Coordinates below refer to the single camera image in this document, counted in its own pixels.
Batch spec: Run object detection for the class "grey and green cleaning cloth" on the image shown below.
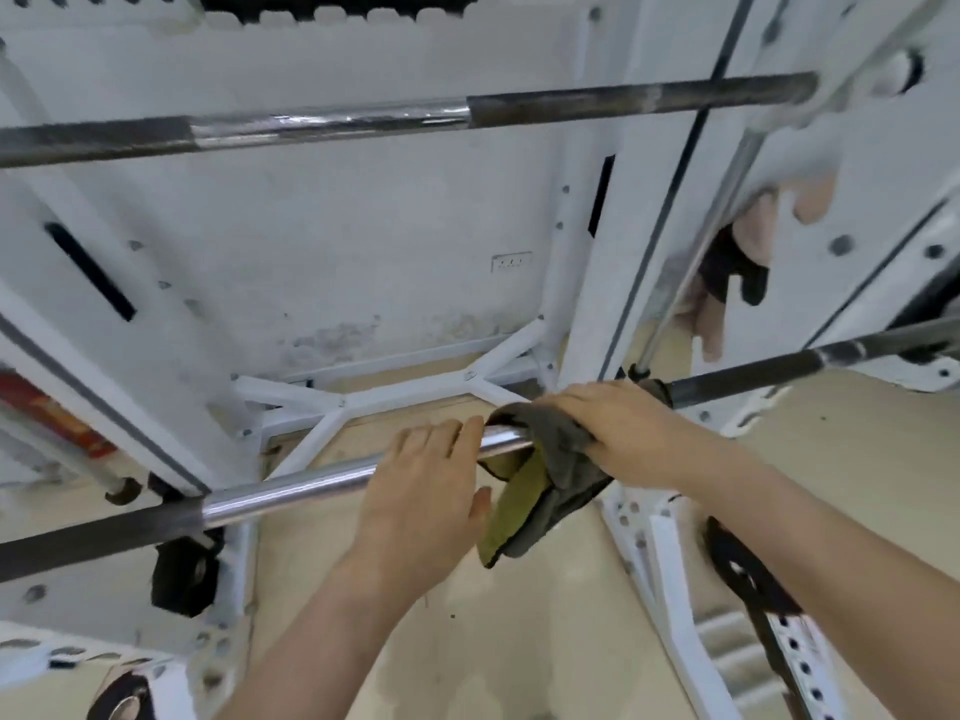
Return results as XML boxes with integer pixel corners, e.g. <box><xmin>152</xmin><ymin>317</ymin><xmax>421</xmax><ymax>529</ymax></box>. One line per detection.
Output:
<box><xmin>475</xmin><ymin>402</ymin><xmax>614</xmax><ymax>570</ymax></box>

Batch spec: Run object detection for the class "dark worn steel barbell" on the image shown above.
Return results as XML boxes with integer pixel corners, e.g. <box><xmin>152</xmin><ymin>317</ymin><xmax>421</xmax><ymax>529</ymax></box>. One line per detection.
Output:
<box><xmin>0</xmin><ymin>70</ymin><xmax>820</xmax><ymax>170</ymax></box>

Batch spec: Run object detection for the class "black round rack roller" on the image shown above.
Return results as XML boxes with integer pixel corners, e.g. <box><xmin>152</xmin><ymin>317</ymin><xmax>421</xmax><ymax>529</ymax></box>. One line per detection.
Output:
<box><xmin>86</xmin><ymin>669</ymin><xmax>156</xmax><ymax>720</ymax></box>

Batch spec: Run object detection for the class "person's right hand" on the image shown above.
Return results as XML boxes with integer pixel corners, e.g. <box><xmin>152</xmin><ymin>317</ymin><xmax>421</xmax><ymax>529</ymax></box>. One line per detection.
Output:
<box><xmin>535</xmin><ymin>381</ymin><xmax>723</xmax><ymax>493</ymax></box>

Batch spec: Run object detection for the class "chrome steel barbell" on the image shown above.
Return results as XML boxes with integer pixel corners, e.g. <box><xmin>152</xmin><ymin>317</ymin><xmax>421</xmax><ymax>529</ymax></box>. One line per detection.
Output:
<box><xmin>0</xmin><ymin>316</ymin><xmax>960</xmax><ymax>586</ymax></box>

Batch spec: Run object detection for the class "person's left forearm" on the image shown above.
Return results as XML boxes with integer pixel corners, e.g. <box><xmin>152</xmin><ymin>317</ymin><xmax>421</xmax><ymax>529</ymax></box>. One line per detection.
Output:
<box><xmin>216</xmin><ymin>550</ymin><xmax>445</xmax><ymax>720</ymax></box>

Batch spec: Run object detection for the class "red and orange label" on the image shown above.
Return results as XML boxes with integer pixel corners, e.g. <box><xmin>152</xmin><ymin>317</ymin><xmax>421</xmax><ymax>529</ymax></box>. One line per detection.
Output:
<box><xmin>0</xmin><ymin>370</ymin><xmax>119</xmax><ymax>460</ymax></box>

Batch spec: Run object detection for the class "black safety strap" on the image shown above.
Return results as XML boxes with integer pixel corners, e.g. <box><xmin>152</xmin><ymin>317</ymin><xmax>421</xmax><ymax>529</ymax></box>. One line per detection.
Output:
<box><xmin>703</xmin><ymin>517</ymin><xmax>815</xmax><ymax>720</ymax></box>

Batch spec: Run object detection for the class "chrome guide rod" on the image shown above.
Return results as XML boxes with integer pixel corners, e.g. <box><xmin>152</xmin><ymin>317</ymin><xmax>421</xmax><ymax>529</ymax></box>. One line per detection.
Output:
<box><xmin>633</xmin><ymin>127</ymin><xmax>768</xmax><ymax>377</ymax></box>

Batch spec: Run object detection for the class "black bar holder hook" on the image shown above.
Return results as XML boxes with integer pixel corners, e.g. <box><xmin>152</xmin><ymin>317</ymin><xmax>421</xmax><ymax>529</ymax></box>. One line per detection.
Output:
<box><xmin>150</xmin><ymin>535</ymin><xmax>225</xmax><ymax>619</ymax></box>

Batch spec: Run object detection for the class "white steel power rack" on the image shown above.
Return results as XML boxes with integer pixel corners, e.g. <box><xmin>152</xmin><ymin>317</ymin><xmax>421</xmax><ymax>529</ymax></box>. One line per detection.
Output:
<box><xmin>0</xmin><ymin>0</ymin><xmax>960</xmax><ymax>720</ymax></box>

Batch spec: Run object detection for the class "person's left hand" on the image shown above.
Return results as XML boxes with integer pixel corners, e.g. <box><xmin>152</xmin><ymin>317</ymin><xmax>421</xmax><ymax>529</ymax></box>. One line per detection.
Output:
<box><xmin>351</xmin><ymin>415</ymin><xmax>493</xmax><ymax>589</ymax></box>

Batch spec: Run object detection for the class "person's right forearm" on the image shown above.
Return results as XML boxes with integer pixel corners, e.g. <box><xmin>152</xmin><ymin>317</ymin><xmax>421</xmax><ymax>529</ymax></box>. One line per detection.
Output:
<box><xmin>675</xmin><ymin>445</ymin><xmax>960</xmax><ymax>720</ymax></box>

